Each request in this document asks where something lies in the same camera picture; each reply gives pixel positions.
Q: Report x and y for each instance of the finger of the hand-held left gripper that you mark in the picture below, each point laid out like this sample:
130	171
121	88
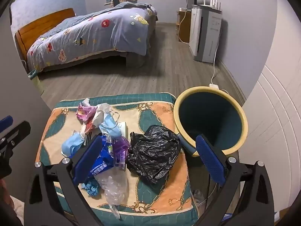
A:
16	134
6	121

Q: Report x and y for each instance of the white router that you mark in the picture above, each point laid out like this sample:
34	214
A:
211	3

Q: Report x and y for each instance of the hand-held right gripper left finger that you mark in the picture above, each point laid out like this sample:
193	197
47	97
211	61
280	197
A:
87	162

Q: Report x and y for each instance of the wooden cabinet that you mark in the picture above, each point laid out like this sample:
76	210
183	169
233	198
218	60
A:
184	26

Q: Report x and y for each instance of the white red print plastic bag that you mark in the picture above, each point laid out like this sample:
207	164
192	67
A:
100	113

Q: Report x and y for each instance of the person's left forearm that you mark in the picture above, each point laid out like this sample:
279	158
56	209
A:
7	202

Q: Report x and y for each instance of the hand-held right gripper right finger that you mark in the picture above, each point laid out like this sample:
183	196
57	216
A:
208	160

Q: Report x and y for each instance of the blue face mask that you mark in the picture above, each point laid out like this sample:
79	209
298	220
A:
110	124
70	146

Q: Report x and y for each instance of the colourful patterned rug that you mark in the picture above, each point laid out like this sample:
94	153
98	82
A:
160	169

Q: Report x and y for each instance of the wooden bed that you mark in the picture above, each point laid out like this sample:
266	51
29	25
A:
44	26

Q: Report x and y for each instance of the white panelled wardrobe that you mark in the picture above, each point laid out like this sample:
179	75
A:
270	122

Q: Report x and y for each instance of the white air purifier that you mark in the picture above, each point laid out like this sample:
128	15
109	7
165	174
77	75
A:
204	35

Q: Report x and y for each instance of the white printed booklet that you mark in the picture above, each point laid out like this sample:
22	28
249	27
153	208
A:
122	127

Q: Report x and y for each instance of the black plastic bag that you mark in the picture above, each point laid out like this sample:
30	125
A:
152	150

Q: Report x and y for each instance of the pink wrapper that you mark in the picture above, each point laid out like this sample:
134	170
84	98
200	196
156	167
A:
83	111

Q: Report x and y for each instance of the yellow rimmed teal bin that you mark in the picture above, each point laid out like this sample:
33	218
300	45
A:
209	120

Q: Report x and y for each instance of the purple wrapper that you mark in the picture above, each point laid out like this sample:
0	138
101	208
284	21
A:
120	148

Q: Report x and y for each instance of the clear plastic bag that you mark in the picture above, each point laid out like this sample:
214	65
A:
112	183

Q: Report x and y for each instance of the blue crumpled paper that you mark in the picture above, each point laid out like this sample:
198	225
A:
91	186

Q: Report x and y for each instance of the white power strip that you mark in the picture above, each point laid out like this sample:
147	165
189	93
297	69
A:
214	85

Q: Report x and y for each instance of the blue wet wipes packet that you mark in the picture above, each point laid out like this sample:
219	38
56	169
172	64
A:
103	162

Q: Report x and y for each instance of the bed with blue quilt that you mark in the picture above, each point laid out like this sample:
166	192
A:
94	35

